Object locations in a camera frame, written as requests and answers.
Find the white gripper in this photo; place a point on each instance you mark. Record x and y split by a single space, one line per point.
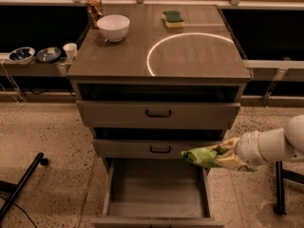
248 150

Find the green rice chip bag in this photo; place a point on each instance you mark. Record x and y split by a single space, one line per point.
206 157

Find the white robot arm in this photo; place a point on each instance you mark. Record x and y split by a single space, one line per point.
283 144

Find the bottom drawer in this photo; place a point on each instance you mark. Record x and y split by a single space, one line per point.
143 193

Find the drawer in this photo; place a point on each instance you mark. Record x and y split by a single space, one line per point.
143 193
150 143
156 106

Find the grey drawer cabinet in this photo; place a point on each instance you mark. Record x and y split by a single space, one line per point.
202 53

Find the middle drawer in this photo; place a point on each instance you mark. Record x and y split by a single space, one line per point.
150 143

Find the top drawer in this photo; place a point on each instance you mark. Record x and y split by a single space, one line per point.
156 106

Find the black right stand leg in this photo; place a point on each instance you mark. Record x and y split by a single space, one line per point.
281 175

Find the black stand leg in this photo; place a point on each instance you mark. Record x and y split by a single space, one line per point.
14 189
281 175

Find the green yellow sponge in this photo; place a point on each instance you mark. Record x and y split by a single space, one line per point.
172 19

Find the white bowl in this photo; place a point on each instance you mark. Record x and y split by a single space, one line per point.
114 27

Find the white paper cup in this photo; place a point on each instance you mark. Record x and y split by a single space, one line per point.
71 50

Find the black left stand leg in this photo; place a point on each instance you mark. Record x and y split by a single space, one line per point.
14 189

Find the dark blue shallow bowl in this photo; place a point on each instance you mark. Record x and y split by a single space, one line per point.
48 55

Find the blue patterned bowl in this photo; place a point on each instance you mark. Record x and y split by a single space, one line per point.
22 55

